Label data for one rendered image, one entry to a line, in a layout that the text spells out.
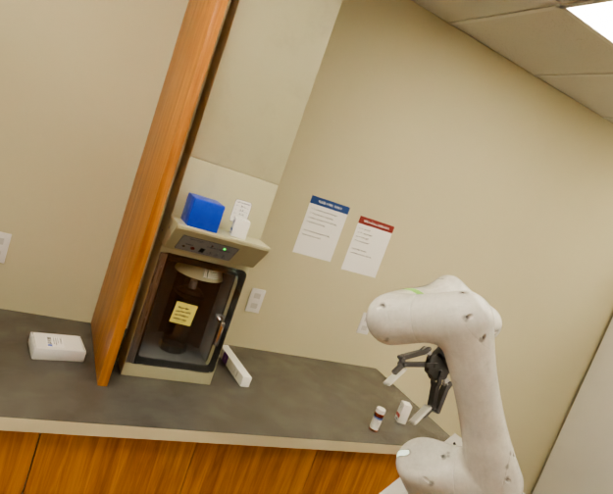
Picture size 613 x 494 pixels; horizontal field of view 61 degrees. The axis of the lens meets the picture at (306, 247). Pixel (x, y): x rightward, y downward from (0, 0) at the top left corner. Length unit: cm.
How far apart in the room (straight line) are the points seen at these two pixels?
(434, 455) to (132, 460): 89
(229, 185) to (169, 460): 89
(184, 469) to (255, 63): 130
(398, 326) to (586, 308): 276
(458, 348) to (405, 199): 153
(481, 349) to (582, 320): 273
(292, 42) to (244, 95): 23
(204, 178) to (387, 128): 106
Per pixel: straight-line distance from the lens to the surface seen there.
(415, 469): 137
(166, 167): 159
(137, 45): 210
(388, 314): 117
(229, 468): 186
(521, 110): 299
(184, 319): 183
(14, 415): 161
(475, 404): 122
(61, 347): 190
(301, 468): 198
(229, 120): 172
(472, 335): 113
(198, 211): 162
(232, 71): 172
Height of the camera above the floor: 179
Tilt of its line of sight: 8 degrees down
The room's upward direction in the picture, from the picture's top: 20 degrees clockwise
